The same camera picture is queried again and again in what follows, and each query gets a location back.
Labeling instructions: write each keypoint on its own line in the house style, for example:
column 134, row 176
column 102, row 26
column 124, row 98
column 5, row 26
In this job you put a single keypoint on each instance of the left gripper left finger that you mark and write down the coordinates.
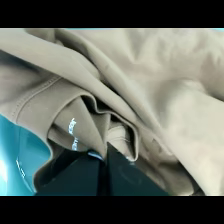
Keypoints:
column 76, row 176

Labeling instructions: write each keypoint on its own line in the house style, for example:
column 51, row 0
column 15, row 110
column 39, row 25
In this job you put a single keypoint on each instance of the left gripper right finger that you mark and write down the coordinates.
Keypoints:
column 133, row 176

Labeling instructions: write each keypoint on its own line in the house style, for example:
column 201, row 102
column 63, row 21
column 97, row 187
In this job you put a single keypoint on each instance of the brown T-shirt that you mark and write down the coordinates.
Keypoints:
column 143, row 76

